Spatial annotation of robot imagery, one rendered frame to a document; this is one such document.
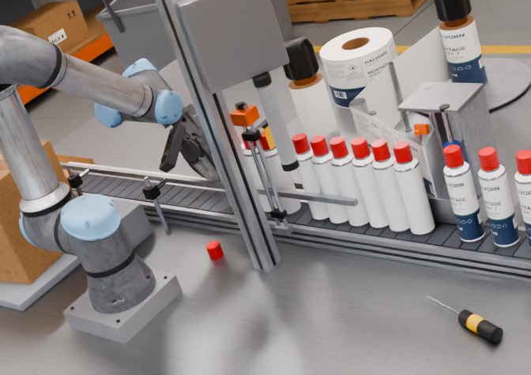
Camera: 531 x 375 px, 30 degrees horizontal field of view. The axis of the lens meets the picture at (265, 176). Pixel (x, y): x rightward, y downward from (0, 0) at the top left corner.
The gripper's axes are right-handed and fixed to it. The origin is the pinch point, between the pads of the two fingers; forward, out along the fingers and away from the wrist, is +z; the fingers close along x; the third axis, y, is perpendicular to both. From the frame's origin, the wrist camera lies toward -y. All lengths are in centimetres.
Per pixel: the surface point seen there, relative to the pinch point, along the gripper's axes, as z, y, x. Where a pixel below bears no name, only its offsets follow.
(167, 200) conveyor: -4.8, -2.1, 19.3
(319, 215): 18.4, -1.8, -24.1
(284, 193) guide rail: 9.7, -3.7, -21.6
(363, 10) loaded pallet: -12, 297, 198
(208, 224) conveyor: 5.8, -4.6, 8.4
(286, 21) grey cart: -32, 220, 173
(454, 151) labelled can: 21, 0, -66
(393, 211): 25, -2, -44
